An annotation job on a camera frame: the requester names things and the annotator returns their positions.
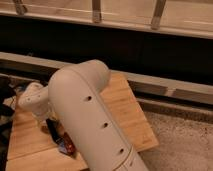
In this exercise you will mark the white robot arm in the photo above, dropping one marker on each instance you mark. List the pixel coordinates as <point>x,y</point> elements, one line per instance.
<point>73,93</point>

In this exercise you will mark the red toy object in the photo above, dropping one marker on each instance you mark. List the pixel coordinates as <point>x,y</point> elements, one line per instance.
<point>68,139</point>

